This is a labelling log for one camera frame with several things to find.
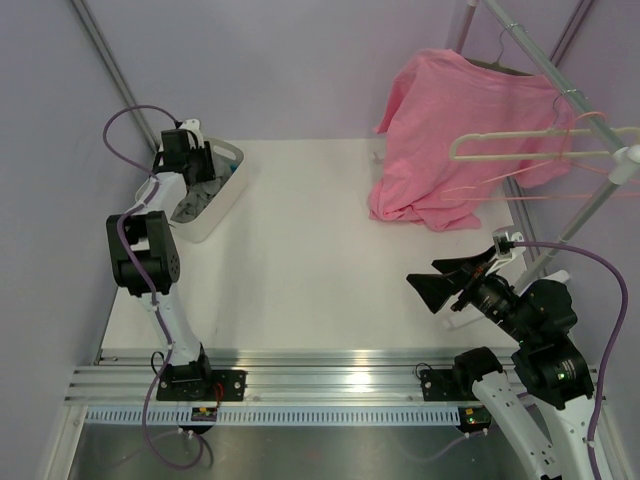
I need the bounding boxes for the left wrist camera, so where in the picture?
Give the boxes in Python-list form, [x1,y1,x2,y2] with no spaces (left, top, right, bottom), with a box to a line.
[176,118,204,148]

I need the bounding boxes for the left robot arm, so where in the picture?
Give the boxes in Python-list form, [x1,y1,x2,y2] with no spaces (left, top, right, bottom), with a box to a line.
[106,121,223,401]

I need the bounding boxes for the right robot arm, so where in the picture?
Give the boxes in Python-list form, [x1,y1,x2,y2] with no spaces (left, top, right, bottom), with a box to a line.
[406,240,613,479]

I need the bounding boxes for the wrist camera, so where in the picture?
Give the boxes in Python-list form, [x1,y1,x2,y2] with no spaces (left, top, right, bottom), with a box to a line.
[176,118,204,148]
[488,226,525,274]

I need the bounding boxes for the pink t shirt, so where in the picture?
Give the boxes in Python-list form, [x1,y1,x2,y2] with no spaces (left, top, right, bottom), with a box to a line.
[368,49,573,232]

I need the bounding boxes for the pink wire hanger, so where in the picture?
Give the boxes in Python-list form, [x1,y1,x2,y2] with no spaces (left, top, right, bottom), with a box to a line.
[440,136,639,202]

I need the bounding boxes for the white plastic bin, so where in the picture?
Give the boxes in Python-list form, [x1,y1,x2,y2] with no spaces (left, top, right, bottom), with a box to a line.
[170,136,248,243]

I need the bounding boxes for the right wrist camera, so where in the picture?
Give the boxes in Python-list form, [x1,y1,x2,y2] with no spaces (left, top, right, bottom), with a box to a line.
[488,226,525,274]

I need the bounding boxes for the cream hanger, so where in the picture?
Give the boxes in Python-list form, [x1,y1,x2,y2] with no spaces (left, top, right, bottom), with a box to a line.
[449,110,639,165]

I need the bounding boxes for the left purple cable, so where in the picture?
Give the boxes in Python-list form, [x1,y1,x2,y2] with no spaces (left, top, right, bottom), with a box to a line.
[102,104,216,469]

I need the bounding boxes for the grey t shirt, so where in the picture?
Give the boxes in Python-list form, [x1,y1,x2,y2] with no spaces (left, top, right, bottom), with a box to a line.
[171,153,234,224]

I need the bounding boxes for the slotted cable duct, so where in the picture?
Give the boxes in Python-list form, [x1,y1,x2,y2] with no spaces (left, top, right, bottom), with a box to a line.
[85,405,460,426]

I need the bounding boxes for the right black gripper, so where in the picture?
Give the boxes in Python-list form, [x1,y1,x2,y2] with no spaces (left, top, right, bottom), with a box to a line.
[407,243,535,344]

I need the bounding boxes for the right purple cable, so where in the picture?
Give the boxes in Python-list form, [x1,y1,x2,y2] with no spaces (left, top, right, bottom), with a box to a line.
[502,240,631,480]

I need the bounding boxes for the dark hanger of pink shirt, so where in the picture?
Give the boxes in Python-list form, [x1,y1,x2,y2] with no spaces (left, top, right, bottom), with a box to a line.
[469,27,536,76]

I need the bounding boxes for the purple cable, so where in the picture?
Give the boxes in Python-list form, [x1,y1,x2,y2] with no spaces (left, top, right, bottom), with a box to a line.
[102,104,216,469]
[502,240,631,480]

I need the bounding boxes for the clothes rack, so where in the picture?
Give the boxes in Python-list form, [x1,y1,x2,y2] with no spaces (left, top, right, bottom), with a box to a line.
[369,0,640,331]

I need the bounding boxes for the aluminium mounting rail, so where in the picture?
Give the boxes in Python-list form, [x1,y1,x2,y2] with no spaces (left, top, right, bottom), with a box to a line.
[64,349,609,406]

